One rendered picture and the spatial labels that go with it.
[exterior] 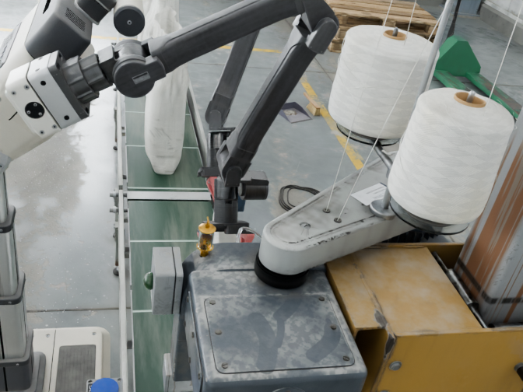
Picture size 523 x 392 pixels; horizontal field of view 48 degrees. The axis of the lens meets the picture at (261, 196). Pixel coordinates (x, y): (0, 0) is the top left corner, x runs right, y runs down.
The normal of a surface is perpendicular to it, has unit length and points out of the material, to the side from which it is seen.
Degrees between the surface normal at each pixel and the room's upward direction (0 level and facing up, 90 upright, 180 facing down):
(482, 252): 90
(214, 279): 0
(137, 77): 96
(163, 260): 0
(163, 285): 90
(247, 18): 93
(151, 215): 0
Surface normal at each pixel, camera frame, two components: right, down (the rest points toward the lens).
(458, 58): 0.23, 0.33
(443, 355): 0.20, 0.56
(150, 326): 0.15, -0.83
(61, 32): 0.56, 0.14
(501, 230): -0.97, -0.01
